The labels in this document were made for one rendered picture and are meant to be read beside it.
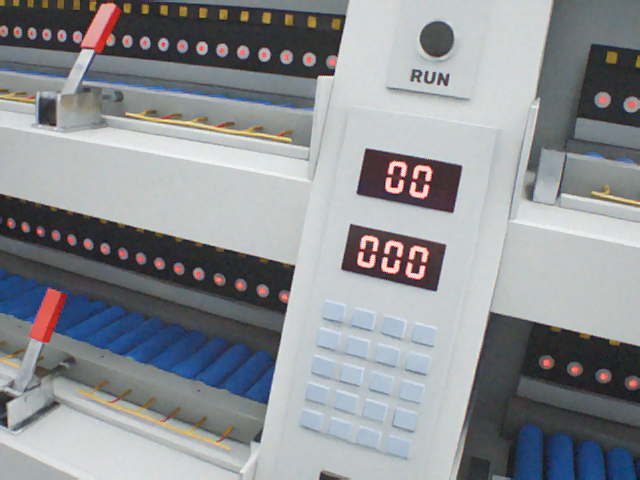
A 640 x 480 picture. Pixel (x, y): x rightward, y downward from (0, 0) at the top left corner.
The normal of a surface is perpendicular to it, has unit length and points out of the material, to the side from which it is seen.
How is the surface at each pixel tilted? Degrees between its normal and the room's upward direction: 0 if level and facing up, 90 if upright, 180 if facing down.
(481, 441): 16
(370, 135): 90
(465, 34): 90
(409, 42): 90
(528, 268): 106
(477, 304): 90
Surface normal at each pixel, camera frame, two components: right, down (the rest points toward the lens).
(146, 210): -0.34, 0.25
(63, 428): 0.11, -0.94
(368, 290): -0.30, -0.01
